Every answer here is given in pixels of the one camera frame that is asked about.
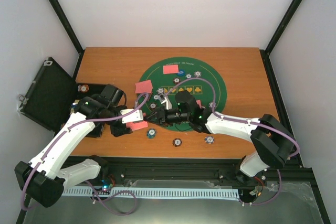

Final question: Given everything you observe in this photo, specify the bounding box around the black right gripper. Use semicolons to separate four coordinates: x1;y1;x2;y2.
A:
144;106;191;127

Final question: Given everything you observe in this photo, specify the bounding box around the teal 50 chip stack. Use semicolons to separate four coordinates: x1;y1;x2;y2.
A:
146;129;156;139

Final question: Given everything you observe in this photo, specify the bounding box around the red playing card deck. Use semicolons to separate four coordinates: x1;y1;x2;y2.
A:
126;121;148;131

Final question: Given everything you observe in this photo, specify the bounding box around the red card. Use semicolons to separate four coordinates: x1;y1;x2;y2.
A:
196;100;202;108
135;80;153;94
163;65;179;74

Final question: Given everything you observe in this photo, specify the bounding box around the brown 100 chip stack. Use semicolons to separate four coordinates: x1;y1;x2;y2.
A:
172;138;182;147

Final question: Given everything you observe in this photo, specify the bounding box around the blue small blind button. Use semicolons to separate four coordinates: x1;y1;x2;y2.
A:
177;70;185;77

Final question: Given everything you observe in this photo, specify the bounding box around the blue 10 chip stack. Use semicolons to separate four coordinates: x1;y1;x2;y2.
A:
204;135;215;144

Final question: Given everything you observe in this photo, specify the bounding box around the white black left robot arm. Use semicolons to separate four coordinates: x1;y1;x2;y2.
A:
15;84;142;210

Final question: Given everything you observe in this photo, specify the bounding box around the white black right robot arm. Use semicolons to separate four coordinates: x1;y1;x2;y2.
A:
144;90;298;184

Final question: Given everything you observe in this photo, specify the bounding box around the round green poker mat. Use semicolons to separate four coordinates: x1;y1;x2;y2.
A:
136;57;227;131

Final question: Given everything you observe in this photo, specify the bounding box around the brown chip in case corner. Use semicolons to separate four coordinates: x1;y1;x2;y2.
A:
78;84;89;93

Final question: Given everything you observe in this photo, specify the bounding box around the black poker chip case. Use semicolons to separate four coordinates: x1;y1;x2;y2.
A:
17;56;118;138

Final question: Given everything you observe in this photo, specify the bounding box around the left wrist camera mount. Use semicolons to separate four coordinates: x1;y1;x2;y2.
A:
120;109;143;124

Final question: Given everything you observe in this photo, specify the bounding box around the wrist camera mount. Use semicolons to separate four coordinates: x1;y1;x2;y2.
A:
159;94;172;110
120;109;143;124

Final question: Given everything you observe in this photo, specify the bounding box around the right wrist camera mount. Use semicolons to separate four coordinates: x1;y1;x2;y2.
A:
159;94;172;110

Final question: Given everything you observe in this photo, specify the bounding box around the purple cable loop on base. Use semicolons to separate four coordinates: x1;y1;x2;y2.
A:
88;180;139;216

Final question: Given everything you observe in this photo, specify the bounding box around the light blue cable duct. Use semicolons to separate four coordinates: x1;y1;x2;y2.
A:
62;186;240;200

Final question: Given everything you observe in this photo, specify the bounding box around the black left frame post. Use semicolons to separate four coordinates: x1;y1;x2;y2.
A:
33;0;85;54

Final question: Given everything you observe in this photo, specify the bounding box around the black frame post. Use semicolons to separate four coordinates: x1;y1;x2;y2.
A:
33;0;85;54
264;0;320;53

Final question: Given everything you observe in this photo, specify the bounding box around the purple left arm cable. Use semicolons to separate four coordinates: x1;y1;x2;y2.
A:
20;92;150;211

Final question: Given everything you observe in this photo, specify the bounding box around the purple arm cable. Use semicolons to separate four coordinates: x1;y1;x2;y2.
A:
161;77;300;206
20;92;150;211

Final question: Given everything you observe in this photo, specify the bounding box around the black right frame post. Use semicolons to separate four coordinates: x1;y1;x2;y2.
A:
264;0;320;53

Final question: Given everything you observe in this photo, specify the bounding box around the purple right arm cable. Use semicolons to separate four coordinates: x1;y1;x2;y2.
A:
161;77;300;206

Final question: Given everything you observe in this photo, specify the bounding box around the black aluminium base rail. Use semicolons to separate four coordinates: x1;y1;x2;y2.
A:
102;157;317;188

